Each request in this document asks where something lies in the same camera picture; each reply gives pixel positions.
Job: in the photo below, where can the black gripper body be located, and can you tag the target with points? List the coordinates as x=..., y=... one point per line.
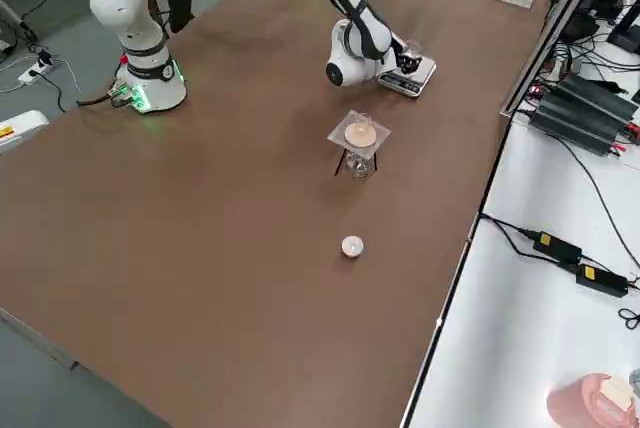
x=396, y=53

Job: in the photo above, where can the small glass beaker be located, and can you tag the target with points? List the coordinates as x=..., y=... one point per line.
x=413, y=48

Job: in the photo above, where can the silver digital scale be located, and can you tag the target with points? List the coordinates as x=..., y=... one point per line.
x=420, y=80

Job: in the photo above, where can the glass alcohol lamp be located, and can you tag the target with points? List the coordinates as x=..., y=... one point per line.
x=357, y=166

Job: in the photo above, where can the black tripod stand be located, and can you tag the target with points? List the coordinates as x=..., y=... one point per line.
x=340, y=163

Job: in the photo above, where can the small circuit board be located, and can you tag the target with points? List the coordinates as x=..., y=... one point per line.
x=537, y=92

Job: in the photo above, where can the black finned power supply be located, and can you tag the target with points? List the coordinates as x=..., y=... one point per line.
x=575, y=128
x=597, y=98

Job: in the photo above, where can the small white round cap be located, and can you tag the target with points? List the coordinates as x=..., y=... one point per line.
x=352, y=246

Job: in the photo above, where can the black case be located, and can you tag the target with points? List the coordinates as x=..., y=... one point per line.
x=597, y=3

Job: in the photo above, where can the black monitor stand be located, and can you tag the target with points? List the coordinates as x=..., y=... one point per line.
x=625, y=35

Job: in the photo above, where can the black adapter with yellow label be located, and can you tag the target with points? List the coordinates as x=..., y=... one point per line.
x=602, y=281
x=557, y=246

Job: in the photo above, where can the white power strip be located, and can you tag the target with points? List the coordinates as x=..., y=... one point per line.
x=35, y=73

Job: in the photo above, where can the pink round container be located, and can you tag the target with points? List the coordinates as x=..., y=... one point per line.
x=585, y=403

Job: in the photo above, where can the white device with warning label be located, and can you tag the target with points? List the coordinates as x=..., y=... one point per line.
x=17, y=130

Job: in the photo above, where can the aluminium frame post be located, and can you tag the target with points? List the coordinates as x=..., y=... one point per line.
x=551, y=38

